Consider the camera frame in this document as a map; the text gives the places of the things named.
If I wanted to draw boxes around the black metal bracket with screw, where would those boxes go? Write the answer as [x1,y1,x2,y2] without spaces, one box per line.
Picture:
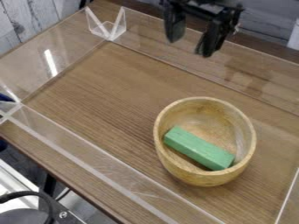
[38,197,86,224]

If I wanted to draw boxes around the black cable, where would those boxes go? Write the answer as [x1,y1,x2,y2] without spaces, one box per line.
[0,191,54,224]

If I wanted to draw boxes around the clear acrylic tray walls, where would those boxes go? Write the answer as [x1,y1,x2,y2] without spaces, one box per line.
[0,1,299,224]

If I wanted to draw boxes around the brown wooden bowl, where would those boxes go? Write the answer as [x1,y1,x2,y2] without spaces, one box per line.
[153,96,257,187]

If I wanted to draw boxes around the black table leg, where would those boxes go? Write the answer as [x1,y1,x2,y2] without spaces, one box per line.
[42,174,57,197]

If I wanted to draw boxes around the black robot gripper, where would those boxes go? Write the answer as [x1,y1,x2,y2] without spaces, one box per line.
[158,0,245,58]

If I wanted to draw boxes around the clear acrylic corner bracket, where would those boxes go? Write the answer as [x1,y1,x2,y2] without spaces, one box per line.
[84,7,126,42]

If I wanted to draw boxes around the green rectangular block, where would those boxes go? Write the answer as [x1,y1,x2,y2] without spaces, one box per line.
[162,126,234,171]

